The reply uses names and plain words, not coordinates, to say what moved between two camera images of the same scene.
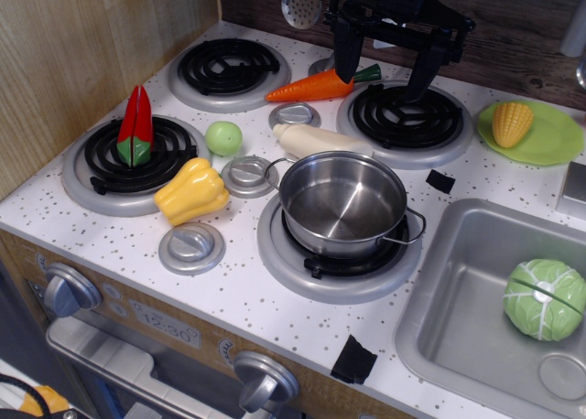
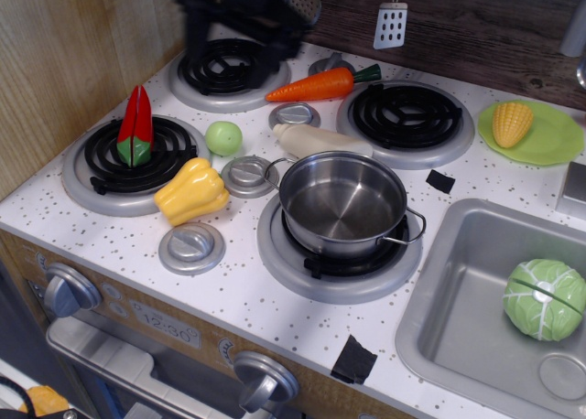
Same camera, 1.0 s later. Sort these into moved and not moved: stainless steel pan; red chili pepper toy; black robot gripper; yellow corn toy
Moved: black robot gripper
Not moved: stainless steel pan; red chili pepper toy; yellow corn toy
